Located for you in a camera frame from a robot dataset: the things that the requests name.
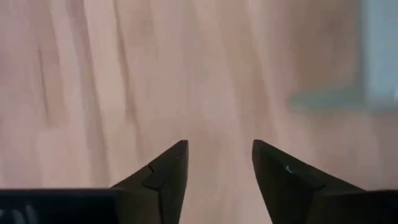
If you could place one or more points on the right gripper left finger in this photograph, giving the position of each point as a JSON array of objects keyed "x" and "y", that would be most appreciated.
[{"x": 168, "y": 186}]

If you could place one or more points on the green mesh metal shelf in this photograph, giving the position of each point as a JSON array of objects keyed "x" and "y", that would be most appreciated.
[{"x": 379, "y": 46}]

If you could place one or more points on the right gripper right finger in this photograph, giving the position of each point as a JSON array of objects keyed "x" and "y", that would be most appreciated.
[{"x": 286, "y": 193}]

